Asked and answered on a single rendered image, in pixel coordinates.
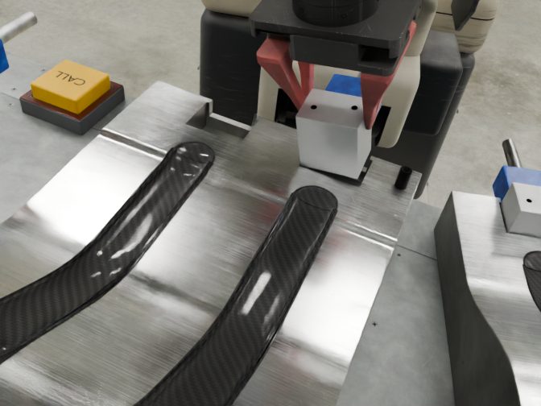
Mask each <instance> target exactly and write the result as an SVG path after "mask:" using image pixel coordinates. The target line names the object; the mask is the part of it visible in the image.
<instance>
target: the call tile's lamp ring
mask: <svg viewBox="0 0 541 406"><path fill-rule="evenodd" d="M110 85H112V86H113V88H111V89H110V90H109V91H107V92H106V93H105V94H104V95H102V96H101V97H100V98H98V99H97V100H96V101H95V102H94V103H93V104H92V105H90V106H89V107H88V108H86V109H85V110H84V111H82V112H81V113H80V114H74V113H72V112H69V111H67V110H64V109H61V108H59V107H57V106H53V105H51V104H48V103H46V102H44V101H40V100H38V99H35V98H33V97H30V96H31V95H32V90H29V91H28V92H26V93H25V94H24V95H22V96H21V97H20V98H22V99H23V100H26V101H28V102H32V103H34V104H36V105H38V106H42V107H44V108H47V109H49V110H53V111H55V112H57V113H59V114H63V115H65V116H68V117H70V118H74V119H76V120H78V121H80V120H81V119H82V118H84V117H85V116H86V115H88V114H89V113H90V112H91V111H93V110H94V109H95V108H97V107H98V106H99V105H100V104H101V103H102V102H103V101H105V100H106V99H107V98H108V97H110V96H111V95H112V94H113V93H115V92H116V91H117V90H118V89H120V88H121V87H122V85H120V84H118V83H116V82H113V81H110Z"/></svg>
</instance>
